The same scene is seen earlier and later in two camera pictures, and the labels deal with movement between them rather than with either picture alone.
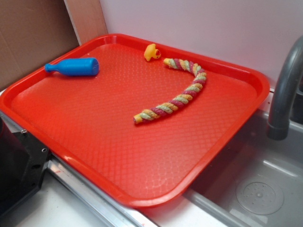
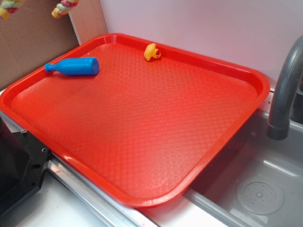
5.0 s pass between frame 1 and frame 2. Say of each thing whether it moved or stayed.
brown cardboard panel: stayed
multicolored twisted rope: moved
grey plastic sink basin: stayed
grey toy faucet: stayed
